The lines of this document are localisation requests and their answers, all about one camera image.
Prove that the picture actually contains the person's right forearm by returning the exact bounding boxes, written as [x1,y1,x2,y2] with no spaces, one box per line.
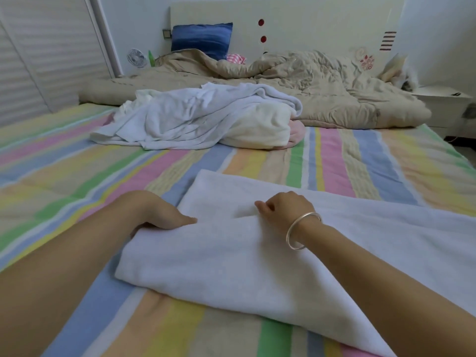
[297,219,476,357]

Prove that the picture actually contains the beige quilt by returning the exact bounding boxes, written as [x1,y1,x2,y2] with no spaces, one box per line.
[78,48,432,129]

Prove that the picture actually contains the striped pastel bed sheet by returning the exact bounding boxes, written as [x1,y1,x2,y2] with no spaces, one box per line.
[0,102,476,357]

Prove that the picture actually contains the person's left forearm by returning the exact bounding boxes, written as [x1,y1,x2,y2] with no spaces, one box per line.
[0,197,161,357]

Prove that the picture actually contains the cream plush toy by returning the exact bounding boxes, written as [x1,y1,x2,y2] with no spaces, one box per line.
[379,54,419,92]

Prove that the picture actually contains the pink fleece blanket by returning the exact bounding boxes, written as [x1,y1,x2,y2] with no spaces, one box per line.
[279,119,306,150]

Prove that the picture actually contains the small white desk fan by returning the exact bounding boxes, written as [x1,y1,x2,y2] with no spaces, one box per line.
[126,48,147,69]

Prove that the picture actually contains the white headboard with red dots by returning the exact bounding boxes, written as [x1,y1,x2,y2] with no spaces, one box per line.
[170,0,408,82]

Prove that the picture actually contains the person's left hand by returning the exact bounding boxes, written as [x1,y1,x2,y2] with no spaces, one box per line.
[122,191,199,238]

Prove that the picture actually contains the blue pillow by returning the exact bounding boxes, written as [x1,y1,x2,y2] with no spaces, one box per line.
[170,23,234,61]

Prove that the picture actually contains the white nightstand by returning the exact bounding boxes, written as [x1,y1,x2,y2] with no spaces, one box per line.
[413,86,476,140]

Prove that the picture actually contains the silver bracelet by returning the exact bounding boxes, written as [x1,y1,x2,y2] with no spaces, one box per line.
[286,211,324,251]

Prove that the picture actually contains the person's right hand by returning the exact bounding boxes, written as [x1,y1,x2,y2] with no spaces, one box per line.
[254,191,322,238]

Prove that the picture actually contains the white towel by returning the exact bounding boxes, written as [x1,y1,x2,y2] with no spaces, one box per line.
[114,169,476,357]
[89,81,304,151]

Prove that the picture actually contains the cream fleece blanket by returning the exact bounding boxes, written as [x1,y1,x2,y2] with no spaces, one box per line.
[219,104,295,151]

